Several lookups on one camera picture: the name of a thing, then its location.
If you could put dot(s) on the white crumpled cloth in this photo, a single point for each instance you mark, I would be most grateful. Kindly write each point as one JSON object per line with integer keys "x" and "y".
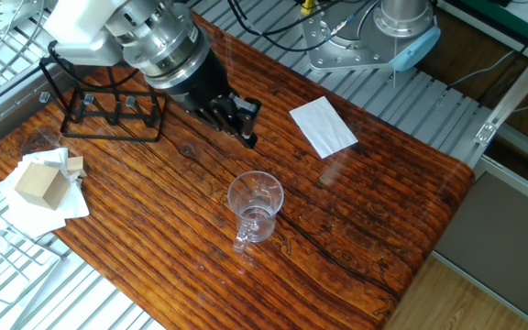
{"x": 35, "y": 220}

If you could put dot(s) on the grey flat board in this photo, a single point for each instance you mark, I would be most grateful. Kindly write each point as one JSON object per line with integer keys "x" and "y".
{"x": 498, "y": 238}

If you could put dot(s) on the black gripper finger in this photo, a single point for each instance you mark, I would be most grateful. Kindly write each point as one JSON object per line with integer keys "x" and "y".
{"x": 223, "y": 114}
{"x": 248, "y": 119}

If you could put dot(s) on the thin white rod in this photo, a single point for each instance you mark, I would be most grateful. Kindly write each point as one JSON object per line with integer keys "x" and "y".
{"x": 395, "y": 64}

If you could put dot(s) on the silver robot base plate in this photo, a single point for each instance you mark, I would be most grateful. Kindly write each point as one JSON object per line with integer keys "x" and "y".
{"x": 337, "y": 50}

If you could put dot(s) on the green board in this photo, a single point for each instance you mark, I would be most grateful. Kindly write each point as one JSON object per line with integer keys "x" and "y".
{"x": 479, "y": 8}

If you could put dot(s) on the white paper sheet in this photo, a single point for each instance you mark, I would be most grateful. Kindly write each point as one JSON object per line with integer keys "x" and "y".
{"x": 323, "y": 128}

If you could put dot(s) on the aluminium frame bar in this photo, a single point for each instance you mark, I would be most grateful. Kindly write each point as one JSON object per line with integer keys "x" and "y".
{"x": 520, "y": 82}

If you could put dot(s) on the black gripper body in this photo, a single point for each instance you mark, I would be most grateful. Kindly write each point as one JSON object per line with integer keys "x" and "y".
{"x": 200, "y": 87}

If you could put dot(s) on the black metal cup rack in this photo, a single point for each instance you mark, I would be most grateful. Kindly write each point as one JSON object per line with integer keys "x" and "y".
{"x": 108, "y": 136}

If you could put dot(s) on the large wooden block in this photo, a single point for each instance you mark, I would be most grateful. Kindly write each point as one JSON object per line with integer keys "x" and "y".
{"x": 41, "y": 185}

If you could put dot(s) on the white wrist sensor mount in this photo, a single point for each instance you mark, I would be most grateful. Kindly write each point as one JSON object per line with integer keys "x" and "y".
{"x": 80, "y": 23}

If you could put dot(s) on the small wooden block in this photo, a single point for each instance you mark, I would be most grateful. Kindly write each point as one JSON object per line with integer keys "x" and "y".
{"x": 76, "y": 166}

